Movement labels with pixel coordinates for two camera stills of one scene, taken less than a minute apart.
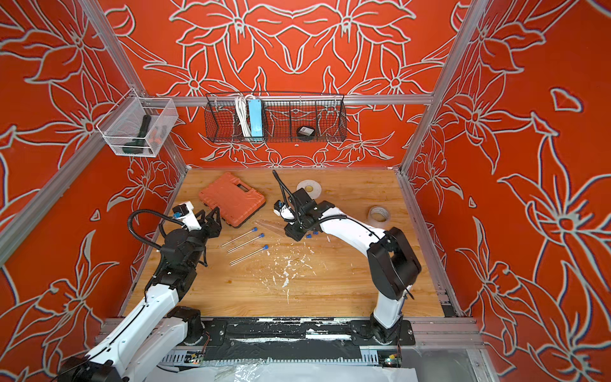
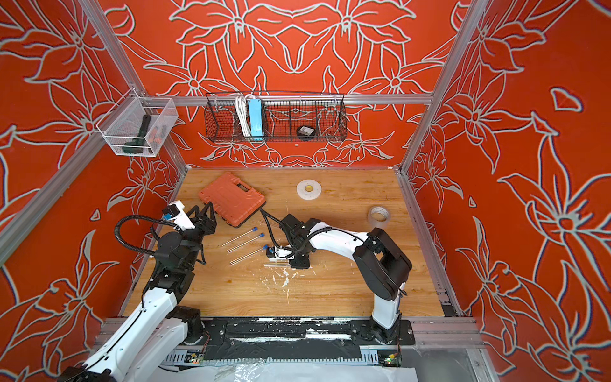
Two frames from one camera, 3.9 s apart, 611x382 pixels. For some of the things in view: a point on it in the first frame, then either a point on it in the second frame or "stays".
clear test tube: [232, 263] stays
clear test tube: [253, 230] stays
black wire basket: [287, 118] stays
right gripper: [291, 233] → [302, 265]
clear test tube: [271, 227] → [277, 264]
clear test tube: [241, 245] stays
